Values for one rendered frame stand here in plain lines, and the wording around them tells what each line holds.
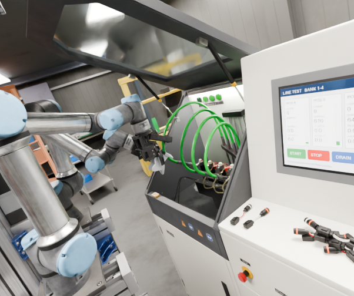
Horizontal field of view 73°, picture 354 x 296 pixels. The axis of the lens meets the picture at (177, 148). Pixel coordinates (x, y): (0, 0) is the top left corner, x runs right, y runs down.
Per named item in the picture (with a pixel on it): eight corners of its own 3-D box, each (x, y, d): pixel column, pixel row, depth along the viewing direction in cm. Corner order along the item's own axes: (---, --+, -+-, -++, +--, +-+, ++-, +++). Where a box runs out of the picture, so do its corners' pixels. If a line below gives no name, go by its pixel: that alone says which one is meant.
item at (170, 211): (155, 215, 155) (146, 194, 151) (160, 211, 157) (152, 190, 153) (222, 257, 103) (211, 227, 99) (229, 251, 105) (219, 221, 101)
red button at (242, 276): (237, 280, 92) (233, 270, 91) (243, 273, 94) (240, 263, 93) (247, 288, 88) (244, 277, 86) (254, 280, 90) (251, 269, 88)
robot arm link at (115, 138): (104, 136, 124) (110, 122, 121) (124, 144, 126) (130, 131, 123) (100, 142, 117) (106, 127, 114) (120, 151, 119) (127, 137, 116)
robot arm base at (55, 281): (44, 312, 73) (29, 288, 71) (49, 281, 87) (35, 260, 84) (92, 283, 78) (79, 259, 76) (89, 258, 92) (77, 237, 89)
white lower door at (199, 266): (186, 292, 175) (153, 215, 156) (188, 289, 176) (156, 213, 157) (259, 364, 121) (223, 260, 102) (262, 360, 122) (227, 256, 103)
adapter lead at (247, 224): (247, 229, 86) (246, 225, 86) (243, 227, 88) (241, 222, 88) (270, 212, 91) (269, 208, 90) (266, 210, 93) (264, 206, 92)
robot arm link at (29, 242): (63, 244, 88) (46, 214, 84) (83, 250, 80) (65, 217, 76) (31, 270, 79) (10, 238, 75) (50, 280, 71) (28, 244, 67)
